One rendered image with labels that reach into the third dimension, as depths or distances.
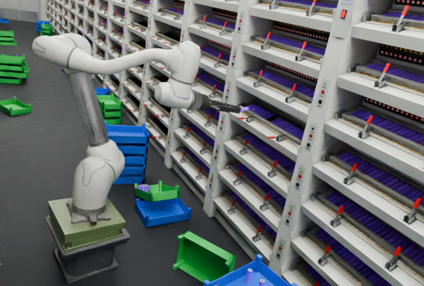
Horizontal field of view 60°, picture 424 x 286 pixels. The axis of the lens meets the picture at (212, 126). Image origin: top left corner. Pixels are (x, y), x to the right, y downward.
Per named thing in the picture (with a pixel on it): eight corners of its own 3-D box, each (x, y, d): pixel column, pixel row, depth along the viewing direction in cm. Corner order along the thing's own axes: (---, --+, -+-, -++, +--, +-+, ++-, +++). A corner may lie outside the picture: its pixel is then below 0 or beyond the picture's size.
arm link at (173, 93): (188, 114, 160) (198, 86, 156) (156, 108, 151) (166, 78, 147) (178, 105, 168) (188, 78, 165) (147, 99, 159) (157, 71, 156)
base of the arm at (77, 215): (72, 230, 161) (73, 219, 160) (65, 202, 179) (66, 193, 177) (113, 225, 170) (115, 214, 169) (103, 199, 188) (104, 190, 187)
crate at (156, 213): (145, 227, 218) (146, 216, 216) (134, 209, 234) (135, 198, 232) (189, 219, 233) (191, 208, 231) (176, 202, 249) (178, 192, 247)
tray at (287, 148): (298, 163, 169) (297, 146, 164) (229, 118, 217) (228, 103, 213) (330, 148, 176) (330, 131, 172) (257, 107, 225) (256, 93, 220)
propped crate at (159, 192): (134, 195, 250) (133, 183, 250) (161, 191, 260) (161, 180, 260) (149, 202, 224) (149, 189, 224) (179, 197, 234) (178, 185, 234)
